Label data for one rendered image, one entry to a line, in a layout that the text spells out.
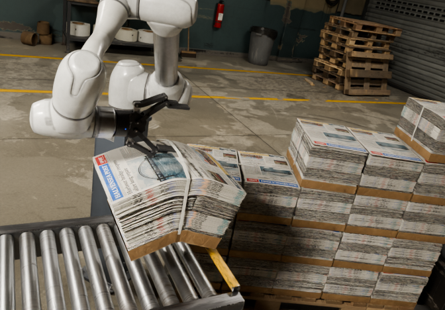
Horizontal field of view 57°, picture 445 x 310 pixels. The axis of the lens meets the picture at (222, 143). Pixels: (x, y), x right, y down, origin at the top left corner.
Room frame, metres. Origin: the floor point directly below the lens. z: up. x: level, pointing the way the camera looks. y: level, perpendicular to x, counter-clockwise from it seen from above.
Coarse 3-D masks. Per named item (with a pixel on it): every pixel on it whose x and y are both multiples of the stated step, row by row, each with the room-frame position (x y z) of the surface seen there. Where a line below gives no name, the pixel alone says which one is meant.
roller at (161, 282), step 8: (144, 256) 1.16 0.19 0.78; (152, 256) 1.15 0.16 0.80; (152, 264) 1.11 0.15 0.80; (160, 264) 1.12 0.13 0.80; (152, 272) 1.09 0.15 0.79; (160, 272) 1.08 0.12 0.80; (152, 280) 1.07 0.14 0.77; (160, 280) 1.04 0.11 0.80; (168, 280) 1.05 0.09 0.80; (160, 288) 1.02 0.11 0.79; (168, 288) 1.01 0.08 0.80; (160, 296) 1.00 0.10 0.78; (168, 296) 0.98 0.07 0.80; (176, 296) 0.99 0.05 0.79; (168, 304) 0.96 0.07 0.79
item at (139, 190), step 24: (144, 144) 1.24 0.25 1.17; (96, 168) 1.13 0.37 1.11; (120, 168) 1.10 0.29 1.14; (144, 168) 1.09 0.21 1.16; (120, 192) 0.98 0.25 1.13; (144, 192) 0.98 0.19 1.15; (168, 192) 1.02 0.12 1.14; (120, 216) 0.95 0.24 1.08; (144, 216) 0.99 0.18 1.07; (168, 216) 1.03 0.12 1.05; (144, 240) 0.99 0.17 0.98
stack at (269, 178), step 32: (224, 160) 1.98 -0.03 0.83; (256, 160) 2.05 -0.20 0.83; (288, 160) 2.17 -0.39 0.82; (256, 192) 1.80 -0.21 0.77; (288, 192) 1.82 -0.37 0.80; (320, 192) 1.84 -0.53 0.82; (256, 224) 1.80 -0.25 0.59; (352, 224) 1.87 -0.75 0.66; (384, 224) 1.89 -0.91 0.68; (224, 256) 1.79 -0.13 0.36; (320, 256) 1.85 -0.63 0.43; (352, 256) 1.87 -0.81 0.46; (384, 256) 1.89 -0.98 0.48; (288, 288) 1.84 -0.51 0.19; (320, 288) 1.86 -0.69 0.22; (352, 288) 1.88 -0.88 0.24
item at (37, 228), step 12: (96, 216) 1.32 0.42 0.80; (108, 216) 1.33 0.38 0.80; (0, 228) 1.14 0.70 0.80; (12, 228) 1.16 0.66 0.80; (24, 228) 1.17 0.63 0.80; (36, 228) 1.18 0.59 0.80; (48, 228) 1.19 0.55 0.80; (60, 228) 1.21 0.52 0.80; (72, 228) 1.23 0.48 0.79; (96, 228) 1.27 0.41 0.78; (36, 240) 1.17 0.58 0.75; (96, 240) 1.27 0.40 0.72; (36, 252) 1.17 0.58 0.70; (60, 252) 1.21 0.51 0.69
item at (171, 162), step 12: (168, 144) 1.27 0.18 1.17; (156, 156) 1.16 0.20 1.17; (168, 156) 1.18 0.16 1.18; (168, 168) 1.09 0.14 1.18; (180, 168) 1.11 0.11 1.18; (192, 168) 1.12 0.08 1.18; (180, 180) 1.04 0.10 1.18; (192, 180) 1.06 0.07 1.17; (180, 192) 1.04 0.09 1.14; (192, 192) 1.06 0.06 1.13; (180, 204) 1.04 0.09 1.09; (192, 204) 1.06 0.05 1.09; (180, 216) 1.05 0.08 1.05
